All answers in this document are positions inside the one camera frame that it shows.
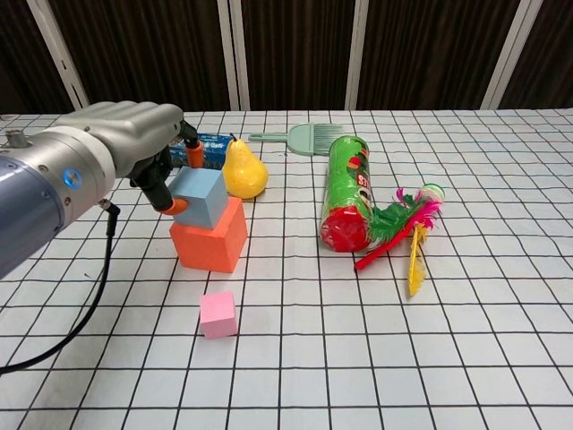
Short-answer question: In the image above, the colourful feather shuttlecock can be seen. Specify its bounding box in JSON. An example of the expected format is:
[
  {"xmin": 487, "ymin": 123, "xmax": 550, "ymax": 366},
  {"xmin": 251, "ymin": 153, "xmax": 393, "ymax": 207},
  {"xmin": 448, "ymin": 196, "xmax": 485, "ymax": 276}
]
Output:
[{"xmin": 354, "ymin": 182, "xmax": 447, "ymax": 297}]

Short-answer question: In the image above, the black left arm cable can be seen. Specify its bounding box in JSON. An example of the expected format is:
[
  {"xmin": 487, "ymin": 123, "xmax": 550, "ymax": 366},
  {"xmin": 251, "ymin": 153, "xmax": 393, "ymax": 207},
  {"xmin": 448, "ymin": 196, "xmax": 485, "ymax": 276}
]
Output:
[{"xmin": 0, "ymin": 200, "xmax": 122, "ymax": 375}]

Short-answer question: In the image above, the orange foam cube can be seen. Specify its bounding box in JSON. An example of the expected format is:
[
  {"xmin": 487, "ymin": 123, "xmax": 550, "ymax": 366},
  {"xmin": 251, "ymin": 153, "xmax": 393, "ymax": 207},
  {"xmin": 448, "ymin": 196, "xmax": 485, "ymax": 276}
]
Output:
[{"xmin": 168, "ymin": 196, "xmax": 249, "ymax": 274}]

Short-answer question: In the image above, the green plastic dustpan comb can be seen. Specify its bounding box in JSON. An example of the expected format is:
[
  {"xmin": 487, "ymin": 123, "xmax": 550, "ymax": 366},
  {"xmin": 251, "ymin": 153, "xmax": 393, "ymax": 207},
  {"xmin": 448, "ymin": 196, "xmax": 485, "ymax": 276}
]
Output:
[{"xmin": 248, "ymin": 123, "xmax": 348, "ymax": 159}]

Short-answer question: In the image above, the dark pleated screen fabric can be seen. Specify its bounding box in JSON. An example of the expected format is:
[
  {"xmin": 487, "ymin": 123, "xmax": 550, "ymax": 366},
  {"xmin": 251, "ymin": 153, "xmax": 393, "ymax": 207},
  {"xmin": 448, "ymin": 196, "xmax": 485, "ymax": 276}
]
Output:
[{"xmin": 0, "ymin": 0, "xmax": 573, "ymax": 116}]

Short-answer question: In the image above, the white black-grid tablecloth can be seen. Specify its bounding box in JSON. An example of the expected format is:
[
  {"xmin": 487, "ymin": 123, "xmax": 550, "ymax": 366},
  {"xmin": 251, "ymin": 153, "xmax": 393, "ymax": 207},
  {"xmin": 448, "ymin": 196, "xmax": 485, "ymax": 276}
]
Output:
[{"xmin": 0, "ymin": 107, "xmax": 573, "ymax": 430}]

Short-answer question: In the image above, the green chips can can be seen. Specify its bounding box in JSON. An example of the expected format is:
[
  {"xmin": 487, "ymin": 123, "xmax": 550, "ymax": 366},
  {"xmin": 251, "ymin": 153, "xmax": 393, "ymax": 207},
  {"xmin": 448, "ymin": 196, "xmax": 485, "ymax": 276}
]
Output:
[{"xmin": 319, "ymin": 135, "xmax": 375, "ymax": 254}]

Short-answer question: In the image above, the white screen frame post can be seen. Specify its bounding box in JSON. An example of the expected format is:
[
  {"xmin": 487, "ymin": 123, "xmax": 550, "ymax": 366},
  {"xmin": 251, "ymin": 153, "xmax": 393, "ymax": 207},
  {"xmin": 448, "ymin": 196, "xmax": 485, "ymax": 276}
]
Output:
[
  {"xmin": 216, "ymin": 0, "xmax": 251, "ymax": 111},
  {"xmin": 27, "ymin": 0, "xmax": 93, "ymax": 114},
  {"xmin": 346, "ymin": 0, "xmax": 374, "ymax": 110},
  {"xmin": 480, "ymin": 0, "xmax": 538, "ymax": 110}
]

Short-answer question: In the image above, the blue cookie box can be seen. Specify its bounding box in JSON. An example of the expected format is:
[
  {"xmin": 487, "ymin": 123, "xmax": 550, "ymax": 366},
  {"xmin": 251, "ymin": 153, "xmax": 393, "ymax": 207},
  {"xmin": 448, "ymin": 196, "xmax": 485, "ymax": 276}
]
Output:
[{"xmin": 168, "ymin": 132, "xmax": 232, "ymax": 170}]

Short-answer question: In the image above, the light blue foam cube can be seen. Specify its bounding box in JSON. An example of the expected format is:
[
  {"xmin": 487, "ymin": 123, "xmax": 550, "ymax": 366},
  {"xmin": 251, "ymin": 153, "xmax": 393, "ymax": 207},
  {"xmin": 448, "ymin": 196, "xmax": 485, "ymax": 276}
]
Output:
[{"xmin": 166, "ymin": 166, "xmax": 229, "ymax": 230}]

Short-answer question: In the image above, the small pink foam cube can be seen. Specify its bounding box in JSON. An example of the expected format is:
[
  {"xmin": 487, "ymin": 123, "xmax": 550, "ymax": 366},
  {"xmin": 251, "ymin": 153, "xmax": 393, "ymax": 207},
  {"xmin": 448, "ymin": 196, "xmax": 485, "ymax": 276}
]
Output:
[{"xmin": 199, "ymin": 290, "xmax": 239, "ymax": 340}]

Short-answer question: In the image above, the yellow toy pear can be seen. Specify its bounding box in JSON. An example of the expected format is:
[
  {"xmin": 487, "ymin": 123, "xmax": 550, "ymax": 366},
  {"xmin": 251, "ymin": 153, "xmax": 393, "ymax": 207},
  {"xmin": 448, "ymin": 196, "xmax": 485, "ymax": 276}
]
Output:
[{"xmin": 222, "ymin": 132, "xmax": 270, "ymax": 201}]

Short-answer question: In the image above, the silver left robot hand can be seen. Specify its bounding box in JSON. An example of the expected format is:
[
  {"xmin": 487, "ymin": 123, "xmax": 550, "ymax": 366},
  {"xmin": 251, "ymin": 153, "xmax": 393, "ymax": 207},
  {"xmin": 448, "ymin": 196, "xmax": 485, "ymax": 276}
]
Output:
[{"xmin": 56, "ymin": 101, "xmax": 203, "ymax": 215}]

